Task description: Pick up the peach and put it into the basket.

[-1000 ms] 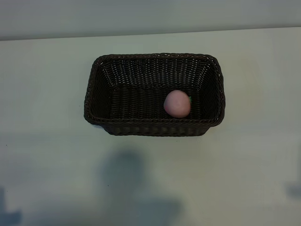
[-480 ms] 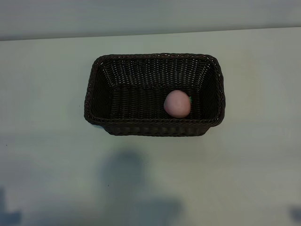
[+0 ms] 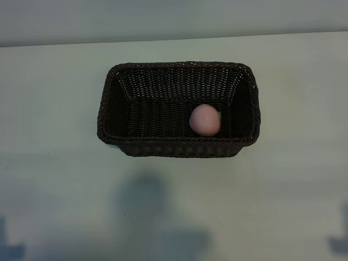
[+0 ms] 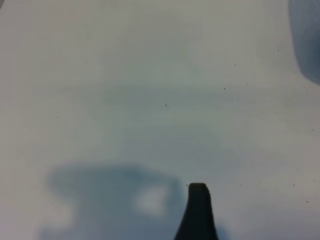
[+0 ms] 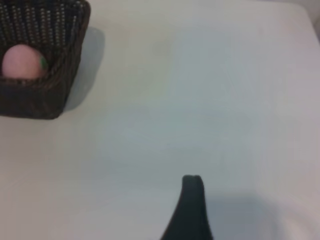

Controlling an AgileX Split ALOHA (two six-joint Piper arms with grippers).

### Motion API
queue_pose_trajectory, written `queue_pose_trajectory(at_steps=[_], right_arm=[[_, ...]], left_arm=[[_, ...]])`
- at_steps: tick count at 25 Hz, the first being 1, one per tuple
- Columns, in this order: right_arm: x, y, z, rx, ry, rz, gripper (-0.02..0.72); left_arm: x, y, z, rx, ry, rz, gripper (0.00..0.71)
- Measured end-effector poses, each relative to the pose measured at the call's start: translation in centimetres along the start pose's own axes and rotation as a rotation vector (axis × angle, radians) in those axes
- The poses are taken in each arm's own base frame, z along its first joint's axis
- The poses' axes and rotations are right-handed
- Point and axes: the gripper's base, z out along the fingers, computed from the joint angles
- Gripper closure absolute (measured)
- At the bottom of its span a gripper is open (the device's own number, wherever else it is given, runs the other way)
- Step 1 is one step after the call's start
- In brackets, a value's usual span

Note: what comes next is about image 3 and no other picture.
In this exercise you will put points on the dark brown woven basket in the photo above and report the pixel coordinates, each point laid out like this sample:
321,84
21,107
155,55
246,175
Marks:
152,119

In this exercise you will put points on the pink peach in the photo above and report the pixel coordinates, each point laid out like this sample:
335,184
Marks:
204,119

